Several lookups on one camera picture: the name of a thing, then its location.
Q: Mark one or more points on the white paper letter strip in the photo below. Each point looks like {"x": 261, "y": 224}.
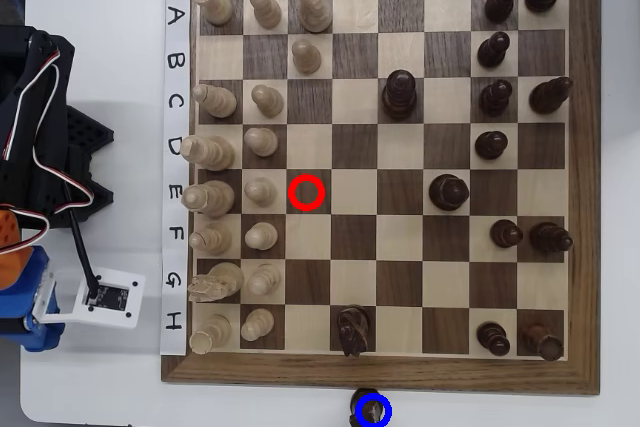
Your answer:
{"x": 176, "y": 257}

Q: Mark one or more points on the light wooden king chess piece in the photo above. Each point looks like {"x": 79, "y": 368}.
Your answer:
{"x": 210, "y": 198}

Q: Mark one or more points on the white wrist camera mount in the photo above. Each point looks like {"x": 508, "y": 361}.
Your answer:
{"x": 135, "y": 307}

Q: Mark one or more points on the light wooden bishop chess piece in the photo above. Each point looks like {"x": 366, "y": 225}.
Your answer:
{"x": 216, "y": 100}
{"x": 212, "y": 238}

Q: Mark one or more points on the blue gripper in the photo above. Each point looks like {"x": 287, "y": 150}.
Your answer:
{"x": 31, "y": 332}

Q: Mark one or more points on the dark wooden knight chess piece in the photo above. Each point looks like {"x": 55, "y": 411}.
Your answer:
{"x": 355, "y": 329}
{"x": 370, "y": 411}

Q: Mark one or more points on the black and orange robot arm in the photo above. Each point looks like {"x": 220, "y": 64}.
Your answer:
{"x": 25, "y": 182}

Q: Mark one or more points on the dark wooden queen chess piece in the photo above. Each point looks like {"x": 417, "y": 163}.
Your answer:
{"x": 400, "y": 96}

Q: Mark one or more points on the black pawn E6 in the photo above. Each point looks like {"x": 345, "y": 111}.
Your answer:
{"x": 449, "y": 192}

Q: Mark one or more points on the dark wooden bishop chess piece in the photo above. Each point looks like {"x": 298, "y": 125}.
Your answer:
{"x": 550, "y": 96}
{"x": 550, "y": 237}

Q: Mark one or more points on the light wooden pawn chess piece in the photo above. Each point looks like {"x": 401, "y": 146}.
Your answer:
{"x": 306, "y": 57}
{"x": 261, "y": 142}
{"x": 268, "y": 100}
{"x": 257, "y": 324}
{"x": 265, "y": 9}
{"x": 260, "y": 192}
{"x": 261, "y": 236}
{"x": 263, "y": 281}

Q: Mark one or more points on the dark wooden pawn chess piece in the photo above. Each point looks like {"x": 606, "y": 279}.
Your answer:
{"x": 493, "y": 50}
{"x": 506, "y": 233}
{"x": 501, "y": 3}
{"x": 493, "y": 339}
{"x": 496, "y": 98}
{"x": 491, "y": 145}

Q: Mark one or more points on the light wooden rook chess piece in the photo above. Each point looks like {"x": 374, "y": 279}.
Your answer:
{"x": 211, "y": 334}
{"x": 212, "y": 4}

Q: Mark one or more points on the light wooden knight chess piece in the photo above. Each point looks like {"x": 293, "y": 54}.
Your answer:
{"x": 217, "y": 283}
{"x": 314, "y": 7}

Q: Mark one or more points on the wooden chessboard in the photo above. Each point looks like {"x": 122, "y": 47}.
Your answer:
{"x": 300, "y": 377}

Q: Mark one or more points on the light wooden queen chess piece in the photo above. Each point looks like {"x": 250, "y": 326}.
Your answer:
{"x": 210, "y": 152}

